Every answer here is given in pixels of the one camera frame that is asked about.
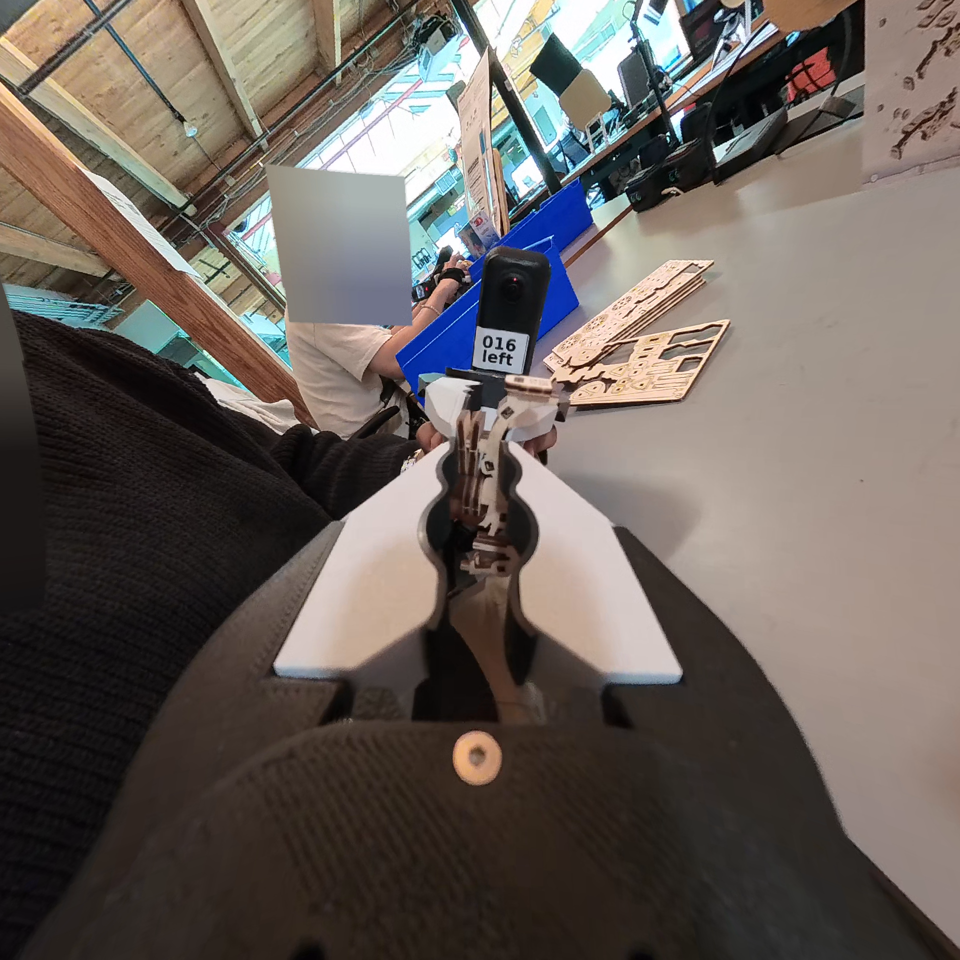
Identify wooden puzzle sheet with cutouts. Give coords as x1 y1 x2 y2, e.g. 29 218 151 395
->
558 318 732 410

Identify wooden workbench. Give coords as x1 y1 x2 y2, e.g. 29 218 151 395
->
577 18 796 200

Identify white paper sheet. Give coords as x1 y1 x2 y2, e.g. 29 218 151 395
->
81 168 198 277

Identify stack of wooden puzzle sheets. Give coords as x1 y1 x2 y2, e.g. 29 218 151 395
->
543 258 714 372

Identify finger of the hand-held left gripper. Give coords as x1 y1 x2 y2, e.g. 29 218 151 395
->
418 373 483 442
498 403 561 453

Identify blue plastic bin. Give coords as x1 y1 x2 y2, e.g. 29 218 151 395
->
396 236 582 391
498 178 594 252

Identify white cloth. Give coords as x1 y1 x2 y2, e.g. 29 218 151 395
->
198 375 301 436

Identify wooden puzzle model assembly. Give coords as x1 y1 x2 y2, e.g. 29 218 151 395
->
450 375 561 579

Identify printed instruction sheet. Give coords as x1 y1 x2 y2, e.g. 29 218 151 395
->
862 0 960 185

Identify person's left hand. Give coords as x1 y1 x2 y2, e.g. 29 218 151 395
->
414 421 561 468

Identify wooden display board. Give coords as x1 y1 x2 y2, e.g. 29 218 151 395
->
456 45 513 235

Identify beige square panel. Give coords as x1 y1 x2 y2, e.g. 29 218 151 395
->
558 69 612 121

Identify another person's forearm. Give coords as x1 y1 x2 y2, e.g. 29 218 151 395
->
373 296 453 376

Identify dark laptop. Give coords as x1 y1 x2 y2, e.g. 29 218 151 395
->
712 105 790 185

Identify white desk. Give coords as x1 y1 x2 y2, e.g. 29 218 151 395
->
525 112 960 939

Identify wooden beam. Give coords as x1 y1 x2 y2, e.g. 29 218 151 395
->
0 82 316 429

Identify black square panel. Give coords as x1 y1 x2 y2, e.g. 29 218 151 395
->
528 33 585 97

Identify black equipment case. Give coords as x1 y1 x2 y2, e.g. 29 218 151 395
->
626 138 714 213

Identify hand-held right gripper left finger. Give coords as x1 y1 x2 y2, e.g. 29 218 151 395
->
273 441 460 682

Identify computer monitor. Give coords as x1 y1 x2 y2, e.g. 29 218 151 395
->
678 0 744 65

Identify black metal pole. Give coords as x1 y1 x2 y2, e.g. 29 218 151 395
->
450 0 564 192

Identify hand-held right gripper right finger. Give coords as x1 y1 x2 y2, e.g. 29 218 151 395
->
506 441 685 685

